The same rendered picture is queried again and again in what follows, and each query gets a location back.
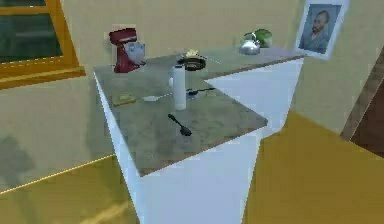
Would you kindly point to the black ladle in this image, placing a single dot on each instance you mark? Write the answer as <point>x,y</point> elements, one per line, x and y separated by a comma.
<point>200,91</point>

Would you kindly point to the white tall bottle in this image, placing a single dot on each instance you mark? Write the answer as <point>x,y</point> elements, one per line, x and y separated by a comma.
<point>179,87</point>

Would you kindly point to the black pan with food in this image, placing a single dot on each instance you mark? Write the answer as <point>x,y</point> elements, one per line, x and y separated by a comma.
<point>192,61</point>

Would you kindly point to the yellow green sponge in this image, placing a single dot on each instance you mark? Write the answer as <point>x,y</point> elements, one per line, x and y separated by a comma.
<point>123,99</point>

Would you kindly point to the white counter with grey top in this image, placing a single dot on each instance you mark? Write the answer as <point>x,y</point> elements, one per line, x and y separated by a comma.
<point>213,186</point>

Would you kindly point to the silver kettle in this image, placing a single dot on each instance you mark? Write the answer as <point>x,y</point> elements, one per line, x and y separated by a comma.
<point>249,47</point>

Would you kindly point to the red stand mixer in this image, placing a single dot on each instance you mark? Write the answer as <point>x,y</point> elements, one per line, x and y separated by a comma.
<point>126,50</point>

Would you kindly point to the green lettuce head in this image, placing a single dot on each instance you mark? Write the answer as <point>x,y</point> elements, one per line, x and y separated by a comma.
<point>263,37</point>

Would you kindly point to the framed portrait picture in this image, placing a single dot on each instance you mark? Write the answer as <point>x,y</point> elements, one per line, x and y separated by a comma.
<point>319,28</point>

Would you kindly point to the brown wooden door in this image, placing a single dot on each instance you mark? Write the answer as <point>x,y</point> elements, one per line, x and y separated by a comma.
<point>366,100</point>

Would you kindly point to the orange framed window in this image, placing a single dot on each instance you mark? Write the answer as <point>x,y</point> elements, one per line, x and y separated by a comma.
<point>30,36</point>

